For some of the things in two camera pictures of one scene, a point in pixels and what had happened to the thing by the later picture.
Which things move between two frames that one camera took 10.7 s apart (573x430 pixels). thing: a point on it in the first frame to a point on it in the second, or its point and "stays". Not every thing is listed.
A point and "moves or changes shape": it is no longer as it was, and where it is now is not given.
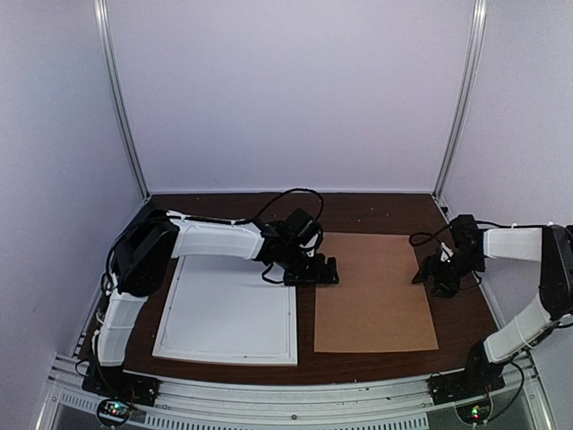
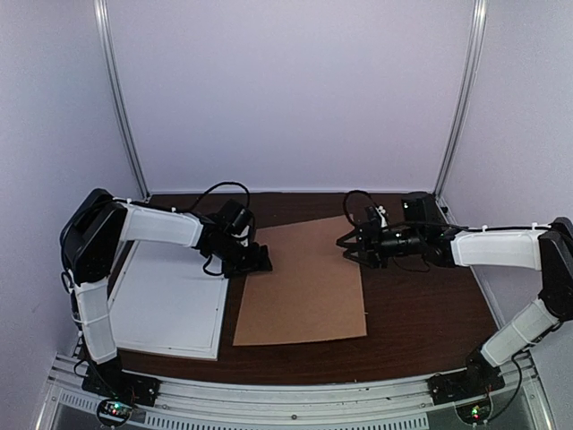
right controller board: (474, 411) stays
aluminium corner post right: (476, 31) stays
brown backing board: (374, 305) to (312, 292)
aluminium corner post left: (102, 15) stays
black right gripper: (430, 267) to (371, 242)
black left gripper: (316, 276) to (257, 262)
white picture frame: (226, 310) moves or changes shape
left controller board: (113, 411) stays
